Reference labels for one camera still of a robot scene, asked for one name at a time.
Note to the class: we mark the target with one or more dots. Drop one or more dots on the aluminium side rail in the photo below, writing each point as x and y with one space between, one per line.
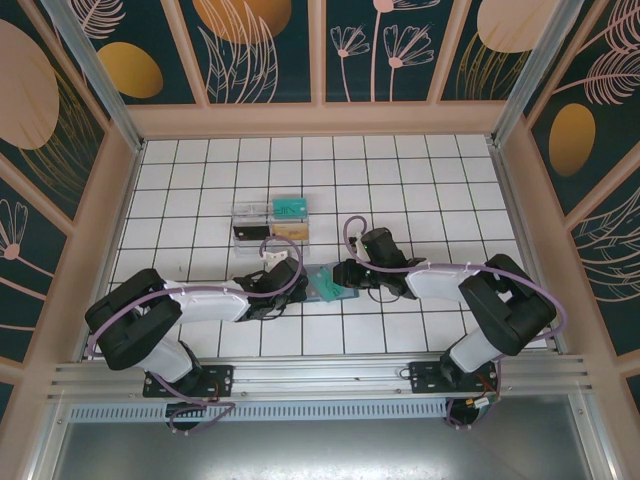
111 250
524 250

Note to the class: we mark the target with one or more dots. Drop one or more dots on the black card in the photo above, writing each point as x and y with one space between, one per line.
250 232

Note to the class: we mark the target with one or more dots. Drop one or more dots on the grey metal sheet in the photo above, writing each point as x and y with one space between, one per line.
325 450

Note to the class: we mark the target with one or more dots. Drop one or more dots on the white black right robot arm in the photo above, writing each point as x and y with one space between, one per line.
440 287

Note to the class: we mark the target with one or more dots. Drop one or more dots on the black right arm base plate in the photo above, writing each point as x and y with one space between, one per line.
425 375

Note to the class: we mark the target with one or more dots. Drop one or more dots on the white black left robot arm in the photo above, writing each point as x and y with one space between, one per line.
210 302

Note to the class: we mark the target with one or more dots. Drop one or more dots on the teal VIP card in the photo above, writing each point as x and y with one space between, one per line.
290 208

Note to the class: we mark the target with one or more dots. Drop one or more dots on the clear acrylic card stand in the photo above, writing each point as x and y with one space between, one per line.
250 210

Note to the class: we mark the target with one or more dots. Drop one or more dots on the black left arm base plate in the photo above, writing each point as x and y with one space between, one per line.
220 375

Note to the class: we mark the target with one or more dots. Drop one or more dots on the aluminium corner post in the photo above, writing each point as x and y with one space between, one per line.
535 65
95 75

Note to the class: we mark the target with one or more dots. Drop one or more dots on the blue leather card holder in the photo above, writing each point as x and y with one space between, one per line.
350 294

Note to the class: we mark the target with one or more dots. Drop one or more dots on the gold card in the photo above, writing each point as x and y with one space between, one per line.
289 230

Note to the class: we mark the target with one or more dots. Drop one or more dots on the aluminium mounting rail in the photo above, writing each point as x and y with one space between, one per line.
325 380

